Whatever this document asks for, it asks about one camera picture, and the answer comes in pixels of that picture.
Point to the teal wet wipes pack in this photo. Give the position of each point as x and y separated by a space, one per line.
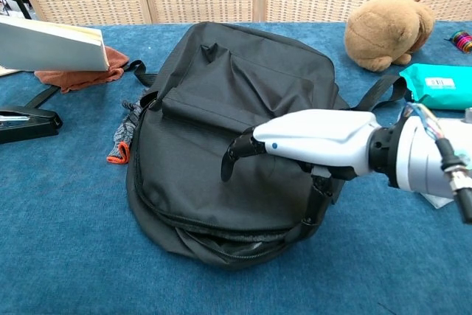
461 97

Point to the black stapler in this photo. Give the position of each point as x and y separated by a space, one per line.
37 132

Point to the brown plush toy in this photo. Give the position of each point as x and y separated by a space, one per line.
383 31

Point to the rust brown towel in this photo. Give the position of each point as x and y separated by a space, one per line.
85 77

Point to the white spiral notebook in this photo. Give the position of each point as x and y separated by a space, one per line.
48 47

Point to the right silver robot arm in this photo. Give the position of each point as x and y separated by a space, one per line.
416 156

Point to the clear wrapped tissue pack bundle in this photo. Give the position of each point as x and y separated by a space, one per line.
439 201

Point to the black fabric backpack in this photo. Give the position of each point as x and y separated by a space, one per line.
206 182

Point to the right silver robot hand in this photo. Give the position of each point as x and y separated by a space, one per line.
317 134

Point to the blue plush tablecloth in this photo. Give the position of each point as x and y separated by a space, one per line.
73 237

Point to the grey orange small cloth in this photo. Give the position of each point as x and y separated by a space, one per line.
123 134

